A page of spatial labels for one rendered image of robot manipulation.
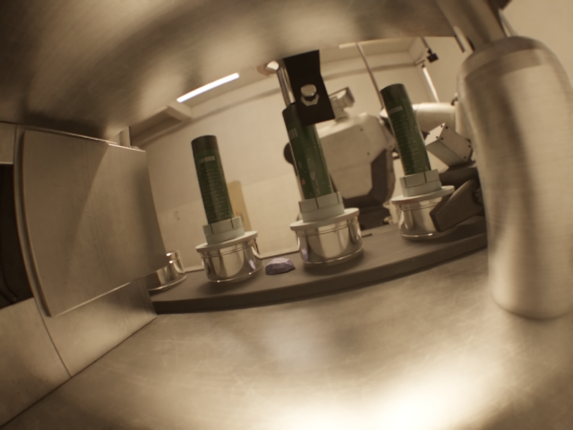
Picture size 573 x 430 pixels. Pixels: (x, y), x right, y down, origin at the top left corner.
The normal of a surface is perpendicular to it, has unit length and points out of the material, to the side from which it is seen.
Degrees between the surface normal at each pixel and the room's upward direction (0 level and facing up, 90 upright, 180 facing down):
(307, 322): 0
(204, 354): 0
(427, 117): 89
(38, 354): 90
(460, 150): 90
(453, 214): 90
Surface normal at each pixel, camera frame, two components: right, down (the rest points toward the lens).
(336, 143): -0.59, 0.19
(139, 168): 0.96, -0.23
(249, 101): -0.15, 0.08
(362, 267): -0.24, -0.97
